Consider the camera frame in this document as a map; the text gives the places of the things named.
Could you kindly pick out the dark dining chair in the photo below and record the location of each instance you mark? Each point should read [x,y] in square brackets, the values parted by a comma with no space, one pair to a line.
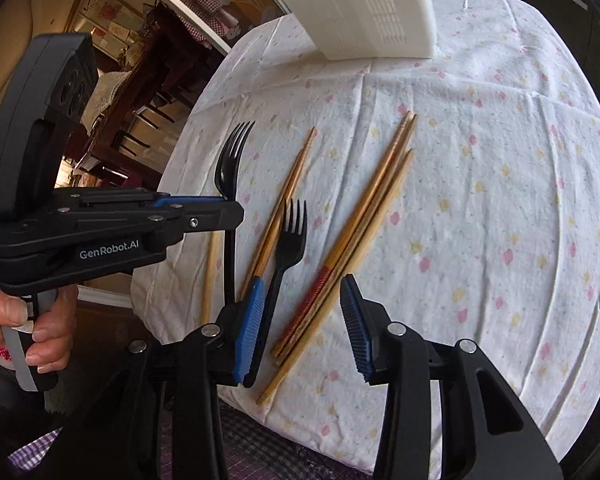
[166,102]
[132,135]

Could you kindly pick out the person's left hand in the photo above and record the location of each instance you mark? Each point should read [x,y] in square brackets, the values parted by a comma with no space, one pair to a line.
[55,335]

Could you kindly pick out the black plastic fork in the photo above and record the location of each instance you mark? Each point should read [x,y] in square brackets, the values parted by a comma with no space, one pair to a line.
[235,170]
[286,255]

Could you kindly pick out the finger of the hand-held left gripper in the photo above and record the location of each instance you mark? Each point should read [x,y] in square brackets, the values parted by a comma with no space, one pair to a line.
[215,217]
[195,201]

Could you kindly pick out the purple checked cloth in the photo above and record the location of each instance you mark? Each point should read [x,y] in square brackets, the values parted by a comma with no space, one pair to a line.
[290,460]

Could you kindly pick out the white lace food cover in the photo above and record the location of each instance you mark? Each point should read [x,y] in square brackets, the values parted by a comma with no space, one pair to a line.
[107,90]

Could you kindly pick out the framed wall poster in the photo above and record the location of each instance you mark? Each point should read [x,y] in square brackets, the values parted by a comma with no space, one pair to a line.
[105,15]

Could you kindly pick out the brown wooden chopstick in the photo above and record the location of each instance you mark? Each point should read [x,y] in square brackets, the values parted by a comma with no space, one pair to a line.
[295,175]
[344,260]
[274,230]

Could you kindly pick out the dark wooden dining table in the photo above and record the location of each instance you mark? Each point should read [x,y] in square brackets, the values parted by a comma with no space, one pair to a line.
[145,75]

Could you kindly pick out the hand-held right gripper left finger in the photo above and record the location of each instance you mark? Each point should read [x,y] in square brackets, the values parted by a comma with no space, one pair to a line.
[250,330]

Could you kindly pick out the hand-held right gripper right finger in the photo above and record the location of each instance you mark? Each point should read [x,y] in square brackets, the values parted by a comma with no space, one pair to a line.
[355,330]

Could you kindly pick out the pale wooden chopstick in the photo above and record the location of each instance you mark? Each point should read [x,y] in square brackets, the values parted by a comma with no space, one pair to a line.
[211,270]

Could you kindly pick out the red checked apron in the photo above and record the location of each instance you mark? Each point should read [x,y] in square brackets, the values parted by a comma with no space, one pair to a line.
[194,27]

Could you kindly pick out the white floral tablecloth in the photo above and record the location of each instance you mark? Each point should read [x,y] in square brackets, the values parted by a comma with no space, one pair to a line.
[480,210]

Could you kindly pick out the white plastic utensil holder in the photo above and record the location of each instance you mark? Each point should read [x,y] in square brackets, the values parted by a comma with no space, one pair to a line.
[360,10]

